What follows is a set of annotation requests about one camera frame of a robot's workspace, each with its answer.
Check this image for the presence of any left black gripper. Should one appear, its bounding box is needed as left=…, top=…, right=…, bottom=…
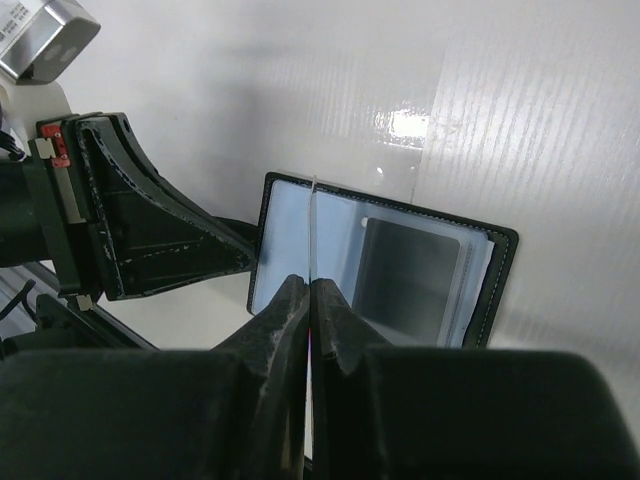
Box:
left=1, top=112, right=258, bottom=309

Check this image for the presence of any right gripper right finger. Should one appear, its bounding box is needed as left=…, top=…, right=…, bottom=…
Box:
left=309, top=279, right=395, bottom=479

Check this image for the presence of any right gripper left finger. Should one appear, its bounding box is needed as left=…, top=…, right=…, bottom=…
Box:
left=214, top=275, right=310, bottom=479

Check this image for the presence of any silver VIP credit card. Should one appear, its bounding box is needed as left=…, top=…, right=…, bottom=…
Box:
left=352, top=218, right=461, bottom=344

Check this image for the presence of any black card holder wallet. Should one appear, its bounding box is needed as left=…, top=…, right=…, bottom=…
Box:
left=246, top=172, right=519, bottom=348

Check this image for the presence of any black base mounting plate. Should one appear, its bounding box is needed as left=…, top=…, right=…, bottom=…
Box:
left=1, top=263, right=156, bottom=359

